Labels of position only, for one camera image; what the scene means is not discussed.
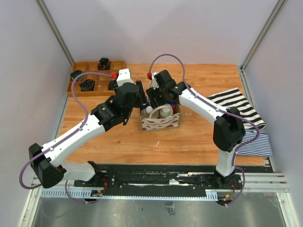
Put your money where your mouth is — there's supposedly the large cream lid bottle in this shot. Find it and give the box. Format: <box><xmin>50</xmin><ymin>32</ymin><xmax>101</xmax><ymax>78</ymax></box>
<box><xmin>159</xmin><ymin>104</ymin><xmax>173</xmax><ymax>119</ymax></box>

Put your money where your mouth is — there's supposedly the dark rolled sock centre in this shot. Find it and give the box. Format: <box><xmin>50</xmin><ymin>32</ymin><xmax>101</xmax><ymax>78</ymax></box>
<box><xmin>80</xmin><ymin>79</ymin><xmax>95</xmax><ymax>92</ymax></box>

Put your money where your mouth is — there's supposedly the wooden compartment tray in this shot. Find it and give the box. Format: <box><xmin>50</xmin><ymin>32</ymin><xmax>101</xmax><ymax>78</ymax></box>
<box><xmin>72</xmin><ymin>60</ymin><xmax>125</xmax><ymax>97</ymax></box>

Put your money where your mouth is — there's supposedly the black white striped cloth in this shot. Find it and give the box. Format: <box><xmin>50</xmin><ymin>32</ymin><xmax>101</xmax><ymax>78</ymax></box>
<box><xmin>208</xmin><ymin>87</ymin><xmax>266</xmax><ymax>130</ymax></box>

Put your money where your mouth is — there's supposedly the watermelon print canvas bag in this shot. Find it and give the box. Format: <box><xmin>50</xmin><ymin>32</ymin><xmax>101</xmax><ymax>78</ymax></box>
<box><xmin>139</xmin><ymin>97</ymin><xmax>182</xmax><ymax>132</ymax></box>

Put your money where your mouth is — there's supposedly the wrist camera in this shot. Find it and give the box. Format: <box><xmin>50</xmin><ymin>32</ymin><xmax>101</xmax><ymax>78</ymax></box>
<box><xmin>116</xmin><ymin>69</ymin><xmax>133</xmax><ymax>87</ymax></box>
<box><xmin>151</xmin><ymin>72</ymin><xmax>159</xmax><ymax>89</ymax></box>

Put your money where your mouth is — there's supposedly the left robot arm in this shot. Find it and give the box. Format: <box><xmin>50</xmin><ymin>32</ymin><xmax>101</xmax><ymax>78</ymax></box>
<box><xmin>28</xmin><ymin>80</ymin><xmax>144</xmax><ymax>188</ymax></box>

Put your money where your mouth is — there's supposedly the dark rolled sock right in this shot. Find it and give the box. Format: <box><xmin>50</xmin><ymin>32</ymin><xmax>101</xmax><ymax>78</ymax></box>
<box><xmin>108</xmin><ymin>80</ymin><xmax>118</xmax><ymax>91</ymax></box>

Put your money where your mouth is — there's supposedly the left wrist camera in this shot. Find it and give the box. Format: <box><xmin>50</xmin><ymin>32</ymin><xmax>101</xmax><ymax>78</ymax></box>
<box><xmin>116</xmin><ymin>69</ymin><xmax>133</xmax><ymax>87</ymax></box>

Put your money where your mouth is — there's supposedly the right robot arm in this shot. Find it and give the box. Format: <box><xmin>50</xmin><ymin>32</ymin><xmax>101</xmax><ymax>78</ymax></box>
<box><xmin>146</xmin><ymin>70</ymin><xmax>245</xmax><ymax>187</ymax></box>

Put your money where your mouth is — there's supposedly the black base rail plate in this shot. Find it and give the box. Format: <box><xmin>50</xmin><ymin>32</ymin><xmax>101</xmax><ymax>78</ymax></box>
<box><xmin>74</xmin><ymin>164</ymin><xmax>242</xmax><ymax>197</ymax></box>

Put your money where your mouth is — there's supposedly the blue spray bottle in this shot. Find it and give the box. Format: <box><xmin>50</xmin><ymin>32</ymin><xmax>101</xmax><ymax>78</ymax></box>
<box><xmin>169</xmin><ymin>101</ymin><xmax>176</xmax><ymax>106</ymax></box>

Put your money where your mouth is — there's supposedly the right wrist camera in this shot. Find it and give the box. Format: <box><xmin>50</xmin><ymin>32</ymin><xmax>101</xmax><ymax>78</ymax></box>
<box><xmin>151</xmin><ymin>72</ymin><xmax>159</xmax><ymax>89</ymax></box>

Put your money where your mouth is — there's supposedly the white cap clear bottle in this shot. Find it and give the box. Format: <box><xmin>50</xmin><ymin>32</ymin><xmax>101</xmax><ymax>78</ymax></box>
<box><xmin>145</xmin><ymin>106</ymin><xmax>159</xmax><ymax>119</ymax></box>

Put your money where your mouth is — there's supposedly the dark rolled sock orange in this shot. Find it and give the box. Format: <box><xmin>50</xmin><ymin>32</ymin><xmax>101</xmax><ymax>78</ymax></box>
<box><xmin>98</xmin><ymin>58</ymin><xmax>111</xmax><ymax>70</ymax></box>

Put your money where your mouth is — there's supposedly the blue white striped cloth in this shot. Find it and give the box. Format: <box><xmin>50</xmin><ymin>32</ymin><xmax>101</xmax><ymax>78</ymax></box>
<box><xmin>238</xmin><ymin>132</ymin><xmax>273</xmax><ymax>157</ymax></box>

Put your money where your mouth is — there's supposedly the dark rolled sock green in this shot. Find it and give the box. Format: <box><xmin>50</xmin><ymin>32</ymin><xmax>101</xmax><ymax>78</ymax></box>
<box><xmin>70</xmin><ymin>70</ymin><xmax>84</xmax><ymax>81</ymax></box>

